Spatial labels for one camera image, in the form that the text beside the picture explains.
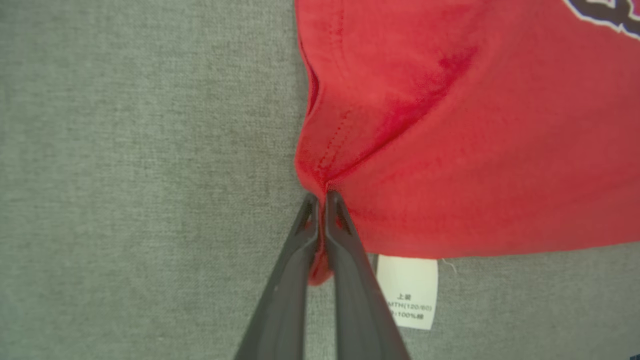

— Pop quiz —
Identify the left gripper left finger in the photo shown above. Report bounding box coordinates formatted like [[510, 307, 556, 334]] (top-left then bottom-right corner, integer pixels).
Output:
[[234, 194, 320, 360]]

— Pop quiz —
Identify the red basketball jersey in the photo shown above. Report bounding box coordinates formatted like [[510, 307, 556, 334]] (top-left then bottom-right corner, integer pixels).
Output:
[[294, 0, 640, 331]]

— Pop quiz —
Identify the grey fabric sofa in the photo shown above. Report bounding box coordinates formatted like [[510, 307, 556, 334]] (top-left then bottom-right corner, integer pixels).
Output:
[[0, 0, 640, 360]]

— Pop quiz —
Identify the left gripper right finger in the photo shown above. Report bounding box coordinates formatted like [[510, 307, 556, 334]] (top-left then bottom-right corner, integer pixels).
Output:
[[325, 190, 411, 360]]

